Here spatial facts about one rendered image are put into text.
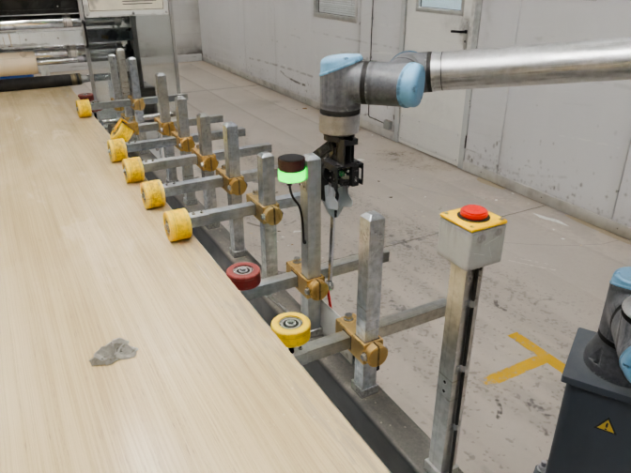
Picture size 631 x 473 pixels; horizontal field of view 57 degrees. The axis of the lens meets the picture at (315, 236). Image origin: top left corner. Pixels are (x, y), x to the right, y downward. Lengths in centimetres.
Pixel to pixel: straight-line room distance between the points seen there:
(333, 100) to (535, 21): 320
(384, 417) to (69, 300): 72
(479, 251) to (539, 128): 351
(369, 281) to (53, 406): 60
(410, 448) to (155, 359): 52
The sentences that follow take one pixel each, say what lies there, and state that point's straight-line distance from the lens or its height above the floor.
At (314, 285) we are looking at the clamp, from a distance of 138.
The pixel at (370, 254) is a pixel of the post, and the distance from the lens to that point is 112.
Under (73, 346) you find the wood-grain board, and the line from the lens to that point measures 121.
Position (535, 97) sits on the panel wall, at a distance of 436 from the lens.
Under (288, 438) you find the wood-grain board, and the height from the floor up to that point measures 90.
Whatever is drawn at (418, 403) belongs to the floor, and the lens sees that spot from 239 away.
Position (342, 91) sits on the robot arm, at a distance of 126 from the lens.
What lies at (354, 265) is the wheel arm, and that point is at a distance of 151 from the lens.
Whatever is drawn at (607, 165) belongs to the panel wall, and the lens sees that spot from 407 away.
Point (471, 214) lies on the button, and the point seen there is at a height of 123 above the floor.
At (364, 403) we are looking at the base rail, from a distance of 130.
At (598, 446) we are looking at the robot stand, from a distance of 178.
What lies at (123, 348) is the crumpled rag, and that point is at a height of 92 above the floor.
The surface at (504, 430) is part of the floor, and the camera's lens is 235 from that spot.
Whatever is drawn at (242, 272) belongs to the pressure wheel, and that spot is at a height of 91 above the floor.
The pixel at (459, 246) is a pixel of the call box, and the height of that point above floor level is 119.
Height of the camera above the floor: 156
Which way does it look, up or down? 26 degrees down
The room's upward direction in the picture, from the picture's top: straight up
